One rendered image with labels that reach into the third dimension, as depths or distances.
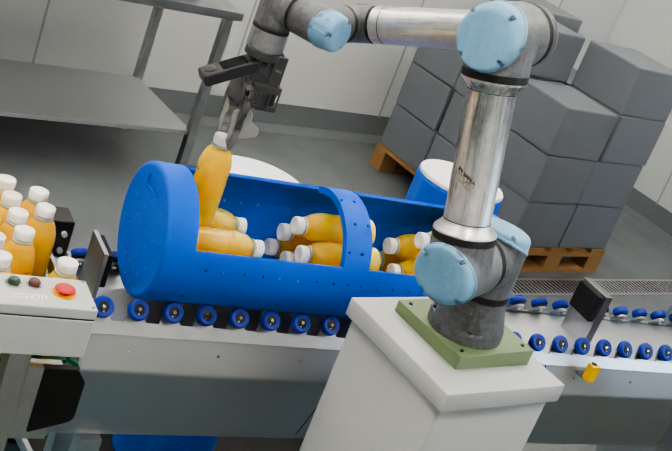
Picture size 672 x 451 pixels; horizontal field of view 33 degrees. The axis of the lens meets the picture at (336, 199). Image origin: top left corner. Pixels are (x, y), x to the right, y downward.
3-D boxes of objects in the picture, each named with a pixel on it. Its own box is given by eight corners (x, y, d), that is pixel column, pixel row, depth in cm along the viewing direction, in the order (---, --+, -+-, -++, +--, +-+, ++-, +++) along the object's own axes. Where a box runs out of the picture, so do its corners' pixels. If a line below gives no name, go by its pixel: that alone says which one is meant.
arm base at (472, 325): (515, 344, 220) (533, 301, 216) (466, 354, 209) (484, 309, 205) (461, 303, 229) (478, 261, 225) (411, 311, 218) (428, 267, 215)
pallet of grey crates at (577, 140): (595, 272, 629) (690, 79, 587) (496, 271, 579) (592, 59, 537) (465, 172, 713) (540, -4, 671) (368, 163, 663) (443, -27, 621)
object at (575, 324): (588, 347, 296) (613, 298, 290) (576, 346, 294) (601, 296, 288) (567, 326, 303) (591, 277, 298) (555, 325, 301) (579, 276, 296)
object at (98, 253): (99, 308, 228) (116, 255, 224) (88, 307, 227) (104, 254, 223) (88, 282, 236) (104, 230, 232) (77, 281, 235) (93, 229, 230)
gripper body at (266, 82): (273, 117, 225) (293, 61, 220) (235, 109, 220) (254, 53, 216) (260, 101, 231) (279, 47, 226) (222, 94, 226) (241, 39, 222)
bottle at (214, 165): (205, 213, 238) (232, 135, 232) (217, 230, 233) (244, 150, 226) (175, 210, 235) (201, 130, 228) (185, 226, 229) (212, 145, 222)
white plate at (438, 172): (410, 170, 341) (409, 174, 341) (494, 209, 335) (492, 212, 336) (433, 151, 366) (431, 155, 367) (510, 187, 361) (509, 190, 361)
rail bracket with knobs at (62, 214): (65, 267, 244) (78, 226, 240) (33, 264, 240) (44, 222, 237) (56, 244, 252) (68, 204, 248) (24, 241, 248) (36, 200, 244)
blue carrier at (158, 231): (488, 351, 266) (534, 245, 257) (141, 325, 222) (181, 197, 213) (431, 291, 289) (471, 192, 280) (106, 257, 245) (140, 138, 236)
